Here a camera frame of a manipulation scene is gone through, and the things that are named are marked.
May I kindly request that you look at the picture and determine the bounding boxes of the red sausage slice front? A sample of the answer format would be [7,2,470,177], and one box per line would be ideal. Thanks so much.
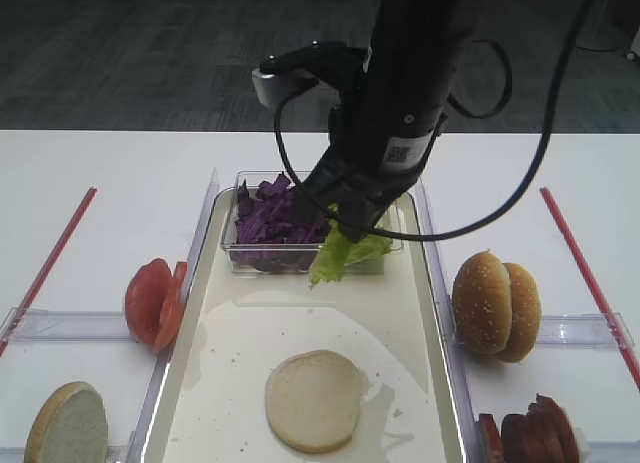
[478,413,505,463]

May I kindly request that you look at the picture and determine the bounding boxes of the green lettuce leaf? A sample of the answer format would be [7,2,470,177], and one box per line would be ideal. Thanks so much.
[309,220,392,288]

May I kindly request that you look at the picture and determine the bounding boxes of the red right rail strip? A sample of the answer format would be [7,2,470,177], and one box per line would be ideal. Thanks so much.
[540,187,639,386]

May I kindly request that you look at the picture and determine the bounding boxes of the sesame bun top rear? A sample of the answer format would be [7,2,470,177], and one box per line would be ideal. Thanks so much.
[495,262,542,363]

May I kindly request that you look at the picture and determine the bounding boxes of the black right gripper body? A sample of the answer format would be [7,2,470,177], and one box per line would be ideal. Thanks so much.
[296,90,448,242]

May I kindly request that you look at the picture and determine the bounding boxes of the sesame bun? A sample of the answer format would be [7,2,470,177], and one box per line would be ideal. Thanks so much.
[451,251,512,355]
[495,262,542,363]

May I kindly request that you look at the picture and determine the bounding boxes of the bun bottom standing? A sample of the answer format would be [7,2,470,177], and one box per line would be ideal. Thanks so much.
[23,381,108,463]

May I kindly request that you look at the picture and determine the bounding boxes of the dark red meat slices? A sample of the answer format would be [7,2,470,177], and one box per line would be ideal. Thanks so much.
[500,393,581,463]

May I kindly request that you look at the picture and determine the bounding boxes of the tomato slice rear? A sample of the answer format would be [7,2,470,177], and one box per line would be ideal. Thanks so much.
[152,261,188,354]

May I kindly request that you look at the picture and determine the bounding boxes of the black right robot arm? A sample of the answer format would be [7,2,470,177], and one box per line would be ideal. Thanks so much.
[304,0,485,242]

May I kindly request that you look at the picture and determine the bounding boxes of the red rail strip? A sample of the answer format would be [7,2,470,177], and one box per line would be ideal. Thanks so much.
[1,186,98,355]
[540,187,639,386]

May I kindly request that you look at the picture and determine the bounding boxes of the white meat pusher block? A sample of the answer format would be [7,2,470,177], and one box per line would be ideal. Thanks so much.
[573,427,591,463]

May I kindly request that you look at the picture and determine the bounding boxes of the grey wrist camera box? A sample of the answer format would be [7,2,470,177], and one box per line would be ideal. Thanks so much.
[252,41,367,108]

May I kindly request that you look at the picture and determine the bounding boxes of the sesame bun top front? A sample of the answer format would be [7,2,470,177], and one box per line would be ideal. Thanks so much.
[451,251,512,355]

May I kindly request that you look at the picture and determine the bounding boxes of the clear salad container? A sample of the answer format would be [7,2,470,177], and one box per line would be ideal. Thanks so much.
[221,171,402,286]

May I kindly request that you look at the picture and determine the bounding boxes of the black camera cable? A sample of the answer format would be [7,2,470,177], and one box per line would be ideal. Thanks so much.
[273,0,609,242]

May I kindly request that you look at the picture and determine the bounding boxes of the purple cabbage pile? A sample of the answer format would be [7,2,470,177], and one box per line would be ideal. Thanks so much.
[231,173,330,273]

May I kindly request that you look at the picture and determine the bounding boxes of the clear right upper pusher track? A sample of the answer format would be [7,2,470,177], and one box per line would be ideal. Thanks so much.
[536,313,635,350]

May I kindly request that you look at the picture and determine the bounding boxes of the clear pusher track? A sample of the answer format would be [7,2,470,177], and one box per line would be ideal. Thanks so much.
[1,308,134,343]
[536,313,635,350]

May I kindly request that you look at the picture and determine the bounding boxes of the clear left upper pusher track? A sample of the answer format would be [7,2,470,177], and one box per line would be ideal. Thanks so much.
[1,308,134,343]

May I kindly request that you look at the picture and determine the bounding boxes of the metal tray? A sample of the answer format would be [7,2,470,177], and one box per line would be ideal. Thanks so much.
[142,190,467,462]

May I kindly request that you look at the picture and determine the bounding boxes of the clear right long divider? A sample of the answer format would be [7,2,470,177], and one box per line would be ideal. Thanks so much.
[412,175,489,463]

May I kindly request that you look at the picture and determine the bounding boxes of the red left rail strip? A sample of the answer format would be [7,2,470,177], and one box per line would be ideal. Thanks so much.
[1,186,98,355]

